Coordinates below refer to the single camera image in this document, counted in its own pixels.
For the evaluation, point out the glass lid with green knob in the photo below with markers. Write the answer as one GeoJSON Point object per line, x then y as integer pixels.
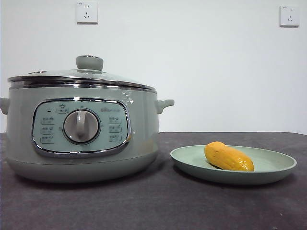
{"type": "Point", "coordinates": [72, 74]}

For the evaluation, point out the pale green electric steamer pot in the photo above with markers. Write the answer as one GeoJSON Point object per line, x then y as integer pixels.
{"type": "Point", "coordinates": [141, 124]}

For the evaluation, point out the pale green round plate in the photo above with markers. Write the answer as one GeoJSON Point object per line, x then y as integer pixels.
{"type": "Point", "coordinates": [271, 159]}

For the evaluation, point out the white wall socket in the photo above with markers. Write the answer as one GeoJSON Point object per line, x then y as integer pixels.
{"type": "Point", "coordinates": [86, 13]}
{"type": "Point", "coordinates": [289, 16]}

